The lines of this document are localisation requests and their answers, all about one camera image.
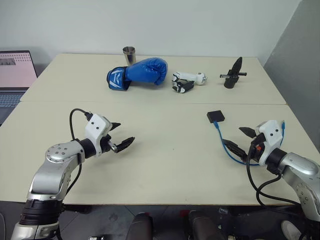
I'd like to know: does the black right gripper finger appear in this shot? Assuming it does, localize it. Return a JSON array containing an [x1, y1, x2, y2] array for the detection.
[[238, 126, 257, 139], [222, 138, 248, 161]]

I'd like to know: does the blue boxing glove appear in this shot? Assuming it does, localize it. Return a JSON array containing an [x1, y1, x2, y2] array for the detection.
[[107, 57, 169, 92]]

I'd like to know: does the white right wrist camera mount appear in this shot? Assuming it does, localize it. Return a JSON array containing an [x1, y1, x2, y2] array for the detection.
[[258, 119, 286, 166]]

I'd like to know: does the grey partition panel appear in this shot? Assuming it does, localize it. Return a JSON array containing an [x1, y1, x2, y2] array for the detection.
[[261, 0, 320, 153]]

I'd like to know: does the white shoe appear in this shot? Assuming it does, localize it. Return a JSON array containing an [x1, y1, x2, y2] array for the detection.
[[280, 219, 304, 240]]

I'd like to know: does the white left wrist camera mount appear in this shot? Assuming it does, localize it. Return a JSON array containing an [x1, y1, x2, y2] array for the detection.
[[84, 113, 113, 158]]

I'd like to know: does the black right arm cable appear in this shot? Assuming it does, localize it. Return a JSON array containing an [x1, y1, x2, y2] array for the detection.
[[245, 143, 305, 208]]

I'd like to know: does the dark rounded shape under table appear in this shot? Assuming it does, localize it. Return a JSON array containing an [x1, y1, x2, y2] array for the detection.
[[124, 212, 154, 240], [186, 210, 227, 240]]

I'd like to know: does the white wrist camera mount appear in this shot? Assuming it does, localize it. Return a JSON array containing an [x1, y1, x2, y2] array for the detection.
[[258, 119, 286, 166], [84, 113, 113, 158]]

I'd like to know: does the white robotic dexterous hand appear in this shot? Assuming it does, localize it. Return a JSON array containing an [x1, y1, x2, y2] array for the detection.
[[171, 71, 209, 94]]

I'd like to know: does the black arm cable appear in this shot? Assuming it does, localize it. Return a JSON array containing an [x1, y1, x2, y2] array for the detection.
[[245, 143, 305, 208], [65, 108, 91, 198]]

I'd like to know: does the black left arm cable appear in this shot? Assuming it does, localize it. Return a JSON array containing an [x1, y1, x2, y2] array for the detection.
[[65, 108, 91, 198]]

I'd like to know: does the small black plastic box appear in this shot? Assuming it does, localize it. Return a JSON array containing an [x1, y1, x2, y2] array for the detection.
[[206, 109, 226, 124]]

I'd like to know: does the stainless steel cup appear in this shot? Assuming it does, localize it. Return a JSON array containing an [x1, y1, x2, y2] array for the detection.
[[122, 46, 137, 67]]

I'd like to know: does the grey laptop computer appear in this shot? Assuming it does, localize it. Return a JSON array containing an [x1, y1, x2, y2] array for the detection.
[[0, 50, 39, 126]]

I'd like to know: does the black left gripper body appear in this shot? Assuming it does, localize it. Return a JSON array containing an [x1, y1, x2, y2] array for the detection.
[[100, 133, 119, 154]]

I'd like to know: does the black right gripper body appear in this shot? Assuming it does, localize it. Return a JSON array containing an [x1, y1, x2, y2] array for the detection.
[[247, 133, 266, 163]]

